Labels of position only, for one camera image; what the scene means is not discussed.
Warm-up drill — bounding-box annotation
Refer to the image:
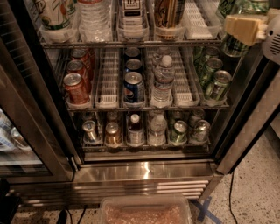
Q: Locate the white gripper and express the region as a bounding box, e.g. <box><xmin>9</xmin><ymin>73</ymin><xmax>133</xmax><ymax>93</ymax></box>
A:
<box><xmin>224</xmin><ymin>8</ymin><xmax>280</xmax><ymax>65</ymax></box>

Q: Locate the tall green can top shelf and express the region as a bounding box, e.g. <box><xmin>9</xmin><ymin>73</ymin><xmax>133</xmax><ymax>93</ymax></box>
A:
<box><xmin>216</xmin><ymin>0</ymin><xmax>270</xmax><ymax>58</ymax></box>

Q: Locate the back green can middle shelf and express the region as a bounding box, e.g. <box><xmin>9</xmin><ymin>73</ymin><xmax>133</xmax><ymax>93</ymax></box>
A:
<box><xmin>193</xmin><ymin>46</ymin><xmax>220</xmax><ymax>74</ymax></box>

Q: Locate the steel fridge door right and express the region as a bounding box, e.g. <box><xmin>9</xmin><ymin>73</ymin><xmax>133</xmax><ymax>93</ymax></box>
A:
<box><xmin>217</xmin><ymin>70</ymin><xmax>280</xmax><ymax>174</ymax></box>

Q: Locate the front green can middle shelf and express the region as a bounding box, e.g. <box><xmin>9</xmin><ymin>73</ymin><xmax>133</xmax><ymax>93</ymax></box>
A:
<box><xmin>205</xmin><ymin>70</ymin><xmax>232</xmax><ymax>101</ymax></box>

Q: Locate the brown striped tall can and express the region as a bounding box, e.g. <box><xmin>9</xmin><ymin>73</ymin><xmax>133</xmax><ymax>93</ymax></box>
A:
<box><xmin>154</xmin><ymin>0</ymin><xmax>186</xmax><ymax>28</ymax></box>

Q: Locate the front water bottle middle shelf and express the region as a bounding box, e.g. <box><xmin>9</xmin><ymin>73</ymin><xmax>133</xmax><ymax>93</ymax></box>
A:
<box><xmin>153</xmin><ymin>55</ymin><xmax>175</xmax><ymax>102</ymax></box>

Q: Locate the back blue pepsi can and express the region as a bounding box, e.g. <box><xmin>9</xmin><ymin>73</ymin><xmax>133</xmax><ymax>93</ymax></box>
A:
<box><xmin>124</xmin><ymin>47</ymin><xmax>141</xmax><ymax>60</ymax></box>

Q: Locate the blue pepsi can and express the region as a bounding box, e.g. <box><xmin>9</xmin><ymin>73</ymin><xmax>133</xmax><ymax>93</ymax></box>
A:
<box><xmin>123</xmin><ymin>72</ymin><xmax>144</xmax><ymax>103</ymax></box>
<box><xmin>124</xmin><ymin>47</ymin><xmax>141</xmax><ymax>60</ymax></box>
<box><xmin>125</xmin><ymin>59</ymin><xmax>143</xmax><ymax>73</ymax></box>

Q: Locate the green can bottom shelf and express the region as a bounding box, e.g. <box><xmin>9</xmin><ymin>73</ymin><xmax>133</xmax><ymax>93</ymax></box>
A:
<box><xmin>170</xmin><ymin>120</ymin><xmax>187</xmax><ymax>144</ymax></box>

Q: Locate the middle blue pepsi can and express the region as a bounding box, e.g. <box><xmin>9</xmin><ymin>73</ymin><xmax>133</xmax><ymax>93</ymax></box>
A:
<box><xmin>125</xmin><ymin>59</ymin><xmax>143</xmax><ymax>73</ymax></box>

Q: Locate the front blue pepsi can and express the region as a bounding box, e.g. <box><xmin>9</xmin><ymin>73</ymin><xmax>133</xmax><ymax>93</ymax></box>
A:
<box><xmin>123</xmin><ymin>72</ymin><xmax>144</xmax><ymax>103</ymax></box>

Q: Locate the water bottle bottom shelf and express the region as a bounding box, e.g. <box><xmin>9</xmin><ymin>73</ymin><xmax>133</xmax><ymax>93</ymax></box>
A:
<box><xmin>148</xmin><ymin>115</ymin><xmax>167</xmax><ymax>146</ymax></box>

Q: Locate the clear water bottle top shelf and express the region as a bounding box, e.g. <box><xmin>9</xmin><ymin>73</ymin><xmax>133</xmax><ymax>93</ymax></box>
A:
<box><xmin>78</xmin><ymin>0</ymin><xmax>112</xmax><ymax>43</ymax></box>

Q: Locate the stainless steel fridge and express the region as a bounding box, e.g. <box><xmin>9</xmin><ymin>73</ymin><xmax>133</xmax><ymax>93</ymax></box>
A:
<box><xmin>7</xmin><ymin>0</ymin><xmax>274</xmax><ymax>207</ymax></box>

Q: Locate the back red soda can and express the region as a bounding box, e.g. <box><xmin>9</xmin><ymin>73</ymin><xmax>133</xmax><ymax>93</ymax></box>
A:
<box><xmin>71</xmin><ymin>48</ymin><xmax>94</xmax><ymax>80</ymax></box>

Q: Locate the red soda can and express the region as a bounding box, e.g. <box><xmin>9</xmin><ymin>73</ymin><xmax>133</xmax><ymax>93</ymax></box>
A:
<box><xmin>66</xmin><ymin>59</ymin><xmax>91</xmax><ymax>92</ymax></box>
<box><xmin>71</xmin><ymin>48</ymin><xmax>94</xmax><ymax>80</ymax></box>
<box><xmin>63</xmin><ymin>73</ymin><xmax>89</xmax><ymax>104</ymax></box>

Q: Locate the bronze can bottom shelf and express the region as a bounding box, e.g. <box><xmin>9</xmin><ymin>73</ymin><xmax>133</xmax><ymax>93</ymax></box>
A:
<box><xmin>105</xmin><ymin>122</ymin><xmax>122</xmax><ymax>145</ymax></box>

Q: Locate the middle red soda can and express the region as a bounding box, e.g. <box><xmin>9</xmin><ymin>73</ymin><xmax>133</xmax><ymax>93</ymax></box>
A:
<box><xmin>66</xmin><ymin>59</ymin><xmax>91</xmax><ymax>92</ymax></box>

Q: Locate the front red soda can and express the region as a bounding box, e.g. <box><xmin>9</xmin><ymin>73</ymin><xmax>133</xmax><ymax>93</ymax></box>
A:
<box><xmin>63</xmin><ymin>73</ymin><xmax>89</xmax><ymax>104</ymax></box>

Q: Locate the silver can bottom shelf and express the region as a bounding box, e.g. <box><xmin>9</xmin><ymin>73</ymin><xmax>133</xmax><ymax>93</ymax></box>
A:
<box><xmin>82</xmin><ymin>120</ymin><xmax>98</xmax><ymax>142</ymax></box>

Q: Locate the white green tall can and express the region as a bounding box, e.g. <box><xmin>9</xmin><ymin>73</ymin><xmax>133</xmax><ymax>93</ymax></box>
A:
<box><xmin>33</xmin><ymin>0</ymin><xmax>75</xmax><ymax>31</ymax></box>

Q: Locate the glass fridge door left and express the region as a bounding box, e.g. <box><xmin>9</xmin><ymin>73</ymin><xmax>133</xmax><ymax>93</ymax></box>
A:
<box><xmin>0</xmin><ymin>0</ymin><xmax>75</xmax><ymax>183</ymax></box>

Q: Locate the empty white top tray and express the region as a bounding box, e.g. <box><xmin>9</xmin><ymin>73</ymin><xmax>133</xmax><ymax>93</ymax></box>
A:
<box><xmin>184</xmin><ymin>0</ymin><xmax>221</xmax><ymax>40</ymax></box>

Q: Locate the empty white tray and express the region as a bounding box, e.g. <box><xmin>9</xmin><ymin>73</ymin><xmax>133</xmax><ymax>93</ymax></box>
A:
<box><xmin>94</xmin><ymin>48</ymin><xmax>120</xmax><ymax>109</ymax></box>
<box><xmin>184</xmin><ymin>0</ymin><xmax>221</xmax><ymax>40</ymax></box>
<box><xmin>171</xmin><ymin>48</ymin><xmax>200</xmax><ymax>107</ymax></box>

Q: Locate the empty white tray right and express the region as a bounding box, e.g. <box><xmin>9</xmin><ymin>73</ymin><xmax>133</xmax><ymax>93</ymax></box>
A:
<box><xmin>171</xmin><ymin>48</ymin><xmax>200</xmax><ymax>107</ymax></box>

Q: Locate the tea bottle dark label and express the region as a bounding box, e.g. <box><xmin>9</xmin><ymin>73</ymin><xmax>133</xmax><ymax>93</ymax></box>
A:
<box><xmin>119</xmin><ymin>0</ymin><xmax>148</xmax><ymax>40</ymax></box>

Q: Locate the dark bottle white cap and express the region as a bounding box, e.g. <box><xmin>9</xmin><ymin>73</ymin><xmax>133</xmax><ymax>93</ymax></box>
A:
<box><xmin>128</xmin><ymin>114</ymin><xmax>144</xmax><ymax>145</ymax></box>

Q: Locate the empty white tray left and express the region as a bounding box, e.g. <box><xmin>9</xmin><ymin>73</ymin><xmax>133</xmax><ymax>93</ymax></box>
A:
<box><xmin>94</xmin><ymin>48</ymin><xmax>120</xmax><ymax>109</ymax></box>

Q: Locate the blue tape cross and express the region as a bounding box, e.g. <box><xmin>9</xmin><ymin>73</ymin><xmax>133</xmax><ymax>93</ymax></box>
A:
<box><xmin>192</xmin><ymin>196</ymin><xmax>222</xmax><ymax>224</ymax></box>

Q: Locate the clear plastic bin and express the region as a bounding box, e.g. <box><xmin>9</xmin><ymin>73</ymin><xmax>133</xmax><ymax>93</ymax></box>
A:
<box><xmin>100</xmin><ymin>194</ymin><xmax>193</xmax><ymax>224</ymax></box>

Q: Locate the black cable on floor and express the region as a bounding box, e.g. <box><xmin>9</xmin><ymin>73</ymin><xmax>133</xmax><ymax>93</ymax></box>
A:
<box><xmin>227</xmin><ymin>171</ymin><xmax>239</xmax><ymax>224</ymax></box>

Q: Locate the black cable bottom left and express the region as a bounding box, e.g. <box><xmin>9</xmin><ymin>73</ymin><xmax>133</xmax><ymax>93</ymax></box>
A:
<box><xmin>56</xmin><ymin>205</ymin><xmax>88</xmax><ymax>224</ymax></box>

